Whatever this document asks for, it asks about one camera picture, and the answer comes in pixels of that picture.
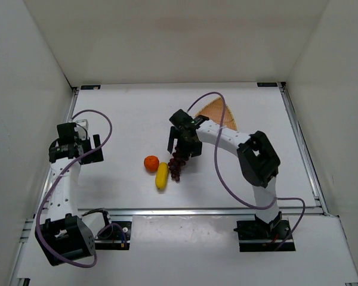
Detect purple fake grape bunch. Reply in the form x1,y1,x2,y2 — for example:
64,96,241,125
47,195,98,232
168,146,190,182

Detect fake orange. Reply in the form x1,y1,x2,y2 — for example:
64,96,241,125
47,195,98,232
144,156,160,173

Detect yellow fake fruit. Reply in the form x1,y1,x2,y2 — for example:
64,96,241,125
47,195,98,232
155,162,169,190

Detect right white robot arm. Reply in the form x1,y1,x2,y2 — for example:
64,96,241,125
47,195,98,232
168,110,282,235

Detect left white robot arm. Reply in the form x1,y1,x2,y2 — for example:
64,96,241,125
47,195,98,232
35,119,109,266

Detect woven triangular fruit bowl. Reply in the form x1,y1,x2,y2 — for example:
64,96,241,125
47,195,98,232
196,97,237,131

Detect left blue corner label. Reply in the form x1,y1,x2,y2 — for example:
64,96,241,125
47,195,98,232
80,85,101,90

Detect blue corner label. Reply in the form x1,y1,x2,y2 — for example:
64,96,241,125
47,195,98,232
80,85,101,90
257,82,278,88

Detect right blue corner label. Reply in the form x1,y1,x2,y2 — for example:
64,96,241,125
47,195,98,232
257,82,278,88

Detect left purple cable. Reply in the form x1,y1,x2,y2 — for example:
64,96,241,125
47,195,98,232
35,110,126,268

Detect purple cable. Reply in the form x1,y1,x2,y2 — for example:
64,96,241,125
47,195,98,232
35,110,126,268
186,91,305,254

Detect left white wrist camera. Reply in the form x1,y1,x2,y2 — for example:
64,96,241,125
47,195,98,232
75,119,88,132

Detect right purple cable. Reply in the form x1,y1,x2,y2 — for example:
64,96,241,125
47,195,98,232
186,91,305,254

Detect front aluminium frame rail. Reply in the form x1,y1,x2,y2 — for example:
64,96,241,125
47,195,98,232
77,207,329,217

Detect aluminium frame rail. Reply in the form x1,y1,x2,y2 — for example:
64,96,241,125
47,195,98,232
77,207,329,217
8,86,80,285
279,82,358,286

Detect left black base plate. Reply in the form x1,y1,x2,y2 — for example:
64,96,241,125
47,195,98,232
81,208,132,250

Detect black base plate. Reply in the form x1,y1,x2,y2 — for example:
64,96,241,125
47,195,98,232
234,219,296,253
81,208,132,250

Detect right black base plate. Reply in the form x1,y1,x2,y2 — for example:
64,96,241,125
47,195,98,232
234,219,296,253

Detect right aluminium frame rail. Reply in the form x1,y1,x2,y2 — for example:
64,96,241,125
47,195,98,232
279,82,358,286

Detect left aluminium frame rail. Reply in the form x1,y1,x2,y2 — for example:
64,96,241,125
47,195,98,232
8,86,80,285

